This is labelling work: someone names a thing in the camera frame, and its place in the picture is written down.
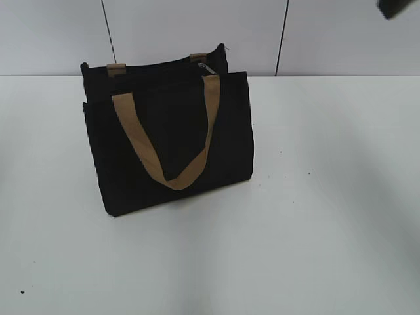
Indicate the black tote bag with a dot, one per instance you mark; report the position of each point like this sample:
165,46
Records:
168,131

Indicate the silver zipper pull with ring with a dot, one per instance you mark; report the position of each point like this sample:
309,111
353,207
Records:
207,68

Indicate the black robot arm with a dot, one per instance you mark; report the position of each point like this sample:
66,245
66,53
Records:
392,8

